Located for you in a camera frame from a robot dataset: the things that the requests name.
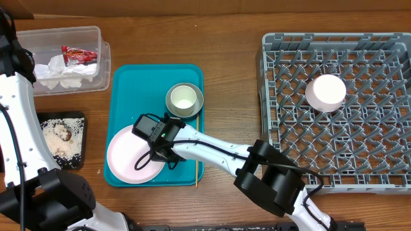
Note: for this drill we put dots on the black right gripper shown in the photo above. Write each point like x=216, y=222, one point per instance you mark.
x=157, y=156

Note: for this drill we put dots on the large pink plate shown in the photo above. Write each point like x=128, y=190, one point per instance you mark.
x=124, y=150

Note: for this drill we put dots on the white napkin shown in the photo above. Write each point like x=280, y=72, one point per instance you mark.
x=56, y=72

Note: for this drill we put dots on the cream cup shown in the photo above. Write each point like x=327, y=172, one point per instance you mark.
x=183, y=99

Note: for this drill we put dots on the red snack wrapper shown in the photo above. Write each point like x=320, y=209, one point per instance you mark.
x=77, y=56

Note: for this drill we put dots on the grey bowl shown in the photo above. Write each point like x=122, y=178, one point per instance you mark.
x=198, y=105

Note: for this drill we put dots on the brown food chunk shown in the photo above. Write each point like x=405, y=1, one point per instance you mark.
x=63, y=132

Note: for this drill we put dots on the rice food scraps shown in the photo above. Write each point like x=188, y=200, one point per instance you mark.
x=68, y=154

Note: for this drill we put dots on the small white plate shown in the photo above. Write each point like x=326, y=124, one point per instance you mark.
x=326, y=93

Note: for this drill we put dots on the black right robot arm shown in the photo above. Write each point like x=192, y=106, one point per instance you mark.
x=262, y=173

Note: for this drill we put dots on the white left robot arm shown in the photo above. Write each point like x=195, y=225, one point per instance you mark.
x=39, y=195

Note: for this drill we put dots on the clear plastic bin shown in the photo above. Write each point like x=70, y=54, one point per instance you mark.
x=47, y=43

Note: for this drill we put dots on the wooden chopstick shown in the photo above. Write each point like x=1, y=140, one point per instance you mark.
x=196, y=162

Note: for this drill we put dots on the teal serving tray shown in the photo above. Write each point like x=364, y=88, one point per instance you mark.
x=142, y=88

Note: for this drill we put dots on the black tray bin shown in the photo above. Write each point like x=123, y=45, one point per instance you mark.
x=60, y=115

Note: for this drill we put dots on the grey dish rack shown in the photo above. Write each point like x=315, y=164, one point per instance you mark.
x=364, y=146

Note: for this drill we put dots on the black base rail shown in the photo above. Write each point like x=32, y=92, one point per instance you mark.
x=282, y=226

